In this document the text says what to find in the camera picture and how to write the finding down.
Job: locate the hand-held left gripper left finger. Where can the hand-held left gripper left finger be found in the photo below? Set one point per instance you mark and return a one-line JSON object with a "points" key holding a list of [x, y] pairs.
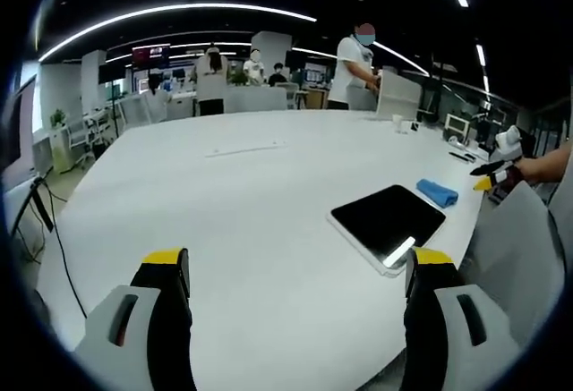
{"points": [[134, 319]]}

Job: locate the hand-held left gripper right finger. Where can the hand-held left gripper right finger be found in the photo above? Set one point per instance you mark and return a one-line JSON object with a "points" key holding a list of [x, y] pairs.
{"points": [[461, 324]]}

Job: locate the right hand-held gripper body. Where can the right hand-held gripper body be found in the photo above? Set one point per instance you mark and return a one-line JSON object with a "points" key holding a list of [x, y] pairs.
{"points": [[508, 140]]}

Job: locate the blue cleaning cloth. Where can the blue cleaning cloth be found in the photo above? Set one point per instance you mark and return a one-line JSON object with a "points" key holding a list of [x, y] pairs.
{"points": [[438, 192]]}

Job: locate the black mirror with white frame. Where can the black mirror with white frame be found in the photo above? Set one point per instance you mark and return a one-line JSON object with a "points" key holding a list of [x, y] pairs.
{"points": [[388, 223]]}

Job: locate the person's right hand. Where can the person's right hand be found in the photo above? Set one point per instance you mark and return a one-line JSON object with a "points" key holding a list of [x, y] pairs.
{"points": [[527, 171]]}

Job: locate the black pen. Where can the black pen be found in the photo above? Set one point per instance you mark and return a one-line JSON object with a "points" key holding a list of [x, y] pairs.
{"points": [[459, 156]]}

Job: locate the small white monitor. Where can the small white monitor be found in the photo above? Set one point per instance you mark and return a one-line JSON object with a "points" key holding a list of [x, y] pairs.
{"points": [[457, 124]]}

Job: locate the grey chair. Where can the grey chair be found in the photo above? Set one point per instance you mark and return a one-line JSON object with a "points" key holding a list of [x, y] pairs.
{"points": [[515, 252]]}

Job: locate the white cup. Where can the white cup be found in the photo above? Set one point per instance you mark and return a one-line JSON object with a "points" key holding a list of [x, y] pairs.
{"points": [[398, 123]]}

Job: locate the white open box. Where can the white open box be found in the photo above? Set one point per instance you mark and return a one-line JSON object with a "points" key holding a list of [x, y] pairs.
{"points": [[396, 93]]}

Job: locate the white office chair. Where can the white office chair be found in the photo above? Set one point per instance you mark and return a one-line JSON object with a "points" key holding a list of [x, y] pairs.
{"points": [[80, 138]]}

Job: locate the potted green plant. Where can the potted green plant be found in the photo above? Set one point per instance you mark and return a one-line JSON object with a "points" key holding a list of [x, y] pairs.
{"points": [[57, 118]]}

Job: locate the large display on stand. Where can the large display on stand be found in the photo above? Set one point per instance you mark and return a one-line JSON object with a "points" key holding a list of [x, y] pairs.
{"points": [[18, 127]]}

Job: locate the red wall screen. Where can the red wall screen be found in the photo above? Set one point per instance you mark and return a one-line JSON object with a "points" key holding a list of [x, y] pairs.
{"points": [[151, 54]]}

